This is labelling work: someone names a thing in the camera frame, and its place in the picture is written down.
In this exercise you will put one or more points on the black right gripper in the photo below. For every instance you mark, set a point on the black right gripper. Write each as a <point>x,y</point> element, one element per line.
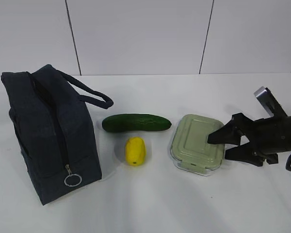
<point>267,137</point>

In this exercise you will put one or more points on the green lid glass container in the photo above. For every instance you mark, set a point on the green lid glass container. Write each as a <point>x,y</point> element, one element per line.
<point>190,150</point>

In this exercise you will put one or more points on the yellow lemon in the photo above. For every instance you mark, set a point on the yellow lemon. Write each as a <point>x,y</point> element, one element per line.
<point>135,151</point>

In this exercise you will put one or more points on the green cucumber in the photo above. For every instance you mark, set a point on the green cucumber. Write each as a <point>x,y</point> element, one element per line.
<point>122,123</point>

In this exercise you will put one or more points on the dark blue lunch bag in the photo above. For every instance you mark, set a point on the dark blue lunch bag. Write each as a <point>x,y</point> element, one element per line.
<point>48,109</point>

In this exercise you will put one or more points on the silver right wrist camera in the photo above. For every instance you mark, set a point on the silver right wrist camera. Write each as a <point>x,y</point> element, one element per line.
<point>269,102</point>

